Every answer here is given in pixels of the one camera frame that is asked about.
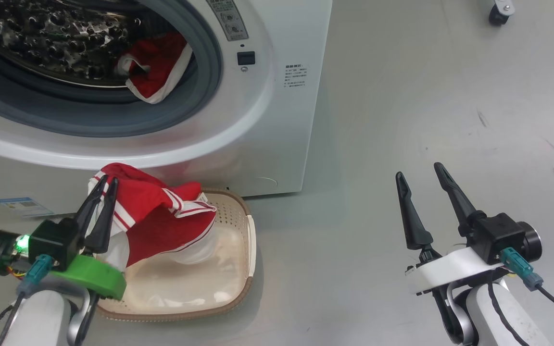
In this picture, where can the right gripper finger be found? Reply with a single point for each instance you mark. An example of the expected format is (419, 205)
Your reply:
(455, 197)
(414, 230)

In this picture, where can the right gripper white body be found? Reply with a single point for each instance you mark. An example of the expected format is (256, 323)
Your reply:
(450, 271)

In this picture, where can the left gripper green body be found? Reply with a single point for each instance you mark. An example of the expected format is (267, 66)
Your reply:
(99, 281)

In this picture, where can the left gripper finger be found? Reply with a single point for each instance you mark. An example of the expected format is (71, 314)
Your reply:
(89, 216)
(104, 235)

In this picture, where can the red white-striped jersey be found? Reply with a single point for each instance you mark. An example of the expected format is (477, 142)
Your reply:
(152, 221)

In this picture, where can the red garment with white trim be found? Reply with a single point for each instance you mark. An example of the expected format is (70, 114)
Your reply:
(157, 72)

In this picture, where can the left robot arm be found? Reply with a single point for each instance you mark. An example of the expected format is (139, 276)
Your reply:
(41, 317)

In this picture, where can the right gripper black motor cylinder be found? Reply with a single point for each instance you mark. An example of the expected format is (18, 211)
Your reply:
(533, 240)

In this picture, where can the cream perforated laundry basket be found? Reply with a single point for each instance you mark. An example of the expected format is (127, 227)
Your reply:
(200, 288)

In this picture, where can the white washing machine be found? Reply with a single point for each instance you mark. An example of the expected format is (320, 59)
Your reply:
(267, 144)

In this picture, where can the steel washer drum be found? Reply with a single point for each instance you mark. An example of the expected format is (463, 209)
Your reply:
(41, 43)

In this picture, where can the blue energy label sticker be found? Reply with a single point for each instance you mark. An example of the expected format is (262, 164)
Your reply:
(22, 206)

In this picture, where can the grey trolley leg with caster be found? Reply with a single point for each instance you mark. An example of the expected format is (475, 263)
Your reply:
(500, 12)

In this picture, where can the clear warning text sticker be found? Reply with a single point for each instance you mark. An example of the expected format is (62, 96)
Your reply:
(295, 75)

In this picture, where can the grey rating plate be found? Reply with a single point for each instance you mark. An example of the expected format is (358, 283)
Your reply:
(229, 19)

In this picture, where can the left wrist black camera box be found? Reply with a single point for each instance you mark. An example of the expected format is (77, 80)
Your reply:
(53, 240)

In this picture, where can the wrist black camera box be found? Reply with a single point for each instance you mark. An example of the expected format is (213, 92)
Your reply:
(53, 240)
(496, 235)

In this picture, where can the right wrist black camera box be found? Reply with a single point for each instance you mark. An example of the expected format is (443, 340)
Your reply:
(496, 235)

